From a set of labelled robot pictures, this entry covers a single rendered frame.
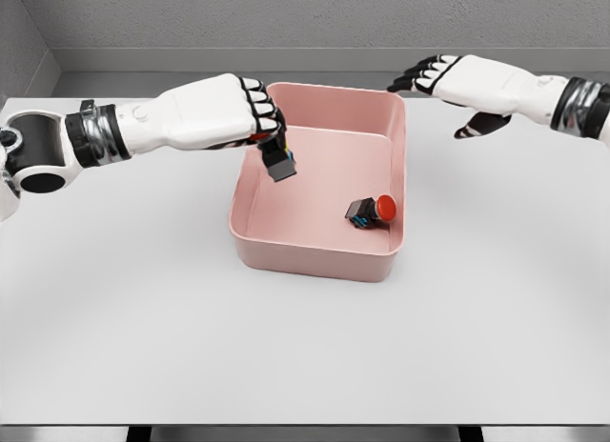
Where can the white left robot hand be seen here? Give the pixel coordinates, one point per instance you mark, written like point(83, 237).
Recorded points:
point(214, 111)

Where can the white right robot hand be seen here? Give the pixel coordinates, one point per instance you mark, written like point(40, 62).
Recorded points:
point(472, 85)

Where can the red-button black industrial switch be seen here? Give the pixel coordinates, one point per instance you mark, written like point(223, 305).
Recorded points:
point(278, 161)
point(374, 210)

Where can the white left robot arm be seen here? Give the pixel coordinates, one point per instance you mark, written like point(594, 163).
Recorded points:
point(90, 132)

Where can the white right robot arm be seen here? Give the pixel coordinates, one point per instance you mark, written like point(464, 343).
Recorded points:
point(574, 106)

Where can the pink rectangular basket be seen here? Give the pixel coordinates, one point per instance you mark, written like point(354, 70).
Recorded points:
point(329, 185)

